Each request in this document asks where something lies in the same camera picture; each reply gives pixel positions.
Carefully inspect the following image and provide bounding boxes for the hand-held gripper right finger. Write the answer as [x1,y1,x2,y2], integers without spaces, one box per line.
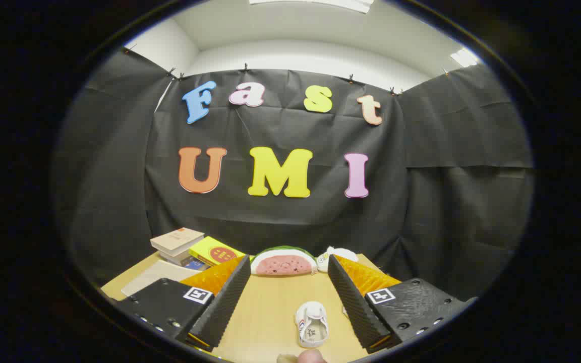
[327,254,479,354]

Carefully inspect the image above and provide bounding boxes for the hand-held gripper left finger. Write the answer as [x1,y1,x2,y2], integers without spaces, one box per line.
[114,255,252,352]

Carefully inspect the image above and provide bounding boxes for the white fabric storage box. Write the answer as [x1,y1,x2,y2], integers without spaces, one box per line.
[122,260,201,297]

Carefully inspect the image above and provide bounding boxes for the white plush toy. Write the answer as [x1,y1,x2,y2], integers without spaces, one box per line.
[317,247,359,273]

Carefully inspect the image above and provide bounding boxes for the yellow book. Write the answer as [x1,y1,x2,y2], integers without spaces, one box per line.
[189,236,247,267]

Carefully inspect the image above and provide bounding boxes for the white book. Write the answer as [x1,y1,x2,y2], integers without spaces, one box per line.
[159,250,193,266]

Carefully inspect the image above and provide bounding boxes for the watermelon slice plush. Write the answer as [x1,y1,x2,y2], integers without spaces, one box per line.
[250,246,318,276]

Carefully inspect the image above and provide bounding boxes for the beige book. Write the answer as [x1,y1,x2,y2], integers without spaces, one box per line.
[150,227,205,256]

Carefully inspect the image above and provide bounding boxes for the ceiling light panel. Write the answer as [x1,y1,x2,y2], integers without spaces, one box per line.
[449,48,482,68]
[249,0,374,14]

